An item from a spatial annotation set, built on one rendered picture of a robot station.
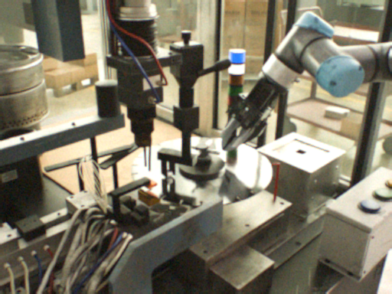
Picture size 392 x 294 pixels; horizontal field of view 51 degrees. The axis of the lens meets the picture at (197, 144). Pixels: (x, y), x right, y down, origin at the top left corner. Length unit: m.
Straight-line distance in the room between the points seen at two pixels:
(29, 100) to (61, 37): 0.60
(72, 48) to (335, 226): 0.67
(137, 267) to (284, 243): 0.49
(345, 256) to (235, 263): 0.26
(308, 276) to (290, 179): 0.27
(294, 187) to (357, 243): 0.26
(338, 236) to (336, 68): 0.40
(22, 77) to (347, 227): 1.00
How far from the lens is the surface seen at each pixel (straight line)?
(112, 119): 1.03
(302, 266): 1.04
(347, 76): 0.80
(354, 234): 0.98
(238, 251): 0.94
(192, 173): 0.94
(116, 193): 0.84
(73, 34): 0.84
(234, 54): 1.17
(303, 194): 1.15
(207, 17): 1.50
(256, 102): 0.91
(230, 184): 0.91
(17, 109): 1.39
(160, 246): 0.71
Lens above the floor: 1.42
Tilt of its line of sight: 26 degrees down
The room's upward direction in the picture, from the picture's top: 1 degrees clockwise
